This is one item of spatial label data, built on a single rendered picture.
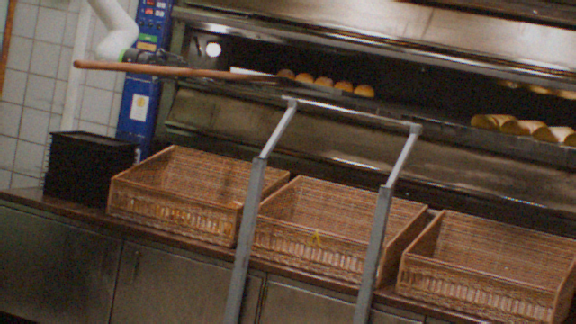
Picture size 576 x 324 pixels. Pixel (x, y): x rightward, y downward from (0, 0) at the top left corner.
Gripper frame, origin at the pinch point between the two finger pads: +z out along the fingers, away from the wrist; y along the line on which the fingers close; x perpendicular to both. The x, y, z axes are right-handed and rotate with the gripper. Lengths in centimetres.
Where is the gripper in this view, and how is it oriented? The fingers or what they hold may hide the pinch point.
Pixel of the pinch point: (188, 72)
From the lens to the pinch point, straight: 415.3
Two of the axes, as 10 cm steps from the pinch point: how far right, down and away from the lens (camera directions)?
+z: 9.1, 2.1, -3.5
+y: -1.9, 9.8, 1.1
